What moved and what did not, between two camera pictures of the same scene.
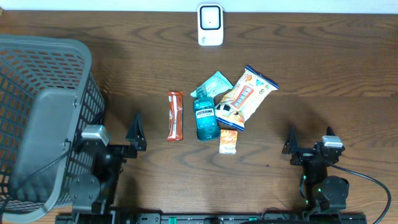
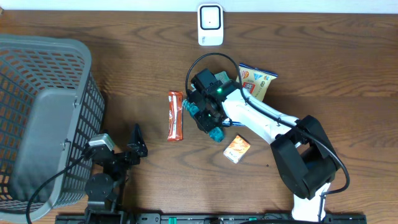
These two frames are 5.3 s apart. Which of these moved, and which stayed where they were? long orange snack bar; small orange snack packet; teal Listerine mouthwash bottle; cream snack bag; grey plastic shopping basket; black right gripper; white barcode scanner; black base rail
Moved: small orange snack packet; cream snack bag; teal Listerine mouthwash bottle; black right gripper
Stayed: black base rail; white barcode scanner; long orange snack bar; grey plastic shopping basket
